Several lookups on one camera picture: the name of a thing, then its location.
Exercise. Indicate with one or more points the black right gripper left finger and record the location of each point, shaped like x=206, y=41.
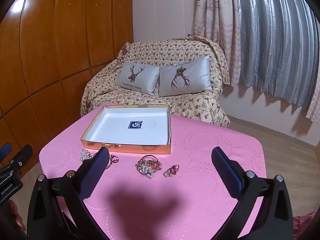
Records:
x=57, y=209

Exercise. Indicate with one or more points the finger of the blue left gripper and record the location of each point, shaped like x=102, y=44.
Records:
x=5, y=150

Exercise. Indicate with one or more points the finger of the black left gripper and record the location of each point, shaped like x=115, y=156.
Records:
x=21, y=158

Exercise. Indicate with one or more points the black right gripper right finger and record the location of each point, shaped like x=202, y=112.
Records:
x=274, y=219

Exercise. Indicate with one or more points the person's hand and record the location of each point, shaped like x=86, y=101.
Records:
x=13, y=215

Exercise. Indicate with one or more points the pink fabric at corner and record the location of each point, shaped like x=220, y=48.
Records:
x=300, y=223

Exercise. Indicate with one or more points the pink dotted tablecloth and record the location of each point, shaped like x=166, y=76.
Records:
x=192, y=204

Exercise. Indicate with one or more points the gold tray with white inside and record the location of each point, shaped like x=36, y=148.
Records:
x=109, y=129

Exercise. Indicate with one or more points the blue square sticker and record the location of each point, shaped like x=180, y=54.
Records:
x=135, y=124

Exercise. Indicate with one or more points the small pink hair clip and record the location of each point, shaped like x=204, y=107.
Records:
x=172, y=171

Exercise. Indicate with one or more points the pink pearl hair accessory pile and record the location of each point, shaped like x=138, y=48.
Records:
x=148, y=165

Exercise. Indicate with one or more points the wooden wardrobe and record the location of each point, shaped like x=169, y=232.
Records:
x=50, y=49

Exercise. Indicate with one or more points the left grey deer pillow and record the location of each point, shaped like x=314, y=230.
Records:
x=138, y=77

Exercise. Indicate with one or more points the grey deer pillow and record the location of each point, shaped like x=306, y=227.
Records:
x=186, y=78
x=138, y=77

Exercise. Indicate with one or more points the right grey deer pillow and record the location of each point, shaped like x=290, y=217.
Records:
x=186, y=78

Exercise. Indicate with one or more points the silver grey curtain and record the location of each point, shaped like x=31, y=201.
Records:
x=279, y=48

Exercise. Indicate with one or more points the pink patterned curtain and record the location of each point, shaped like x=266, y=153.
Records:
x=220, y=21

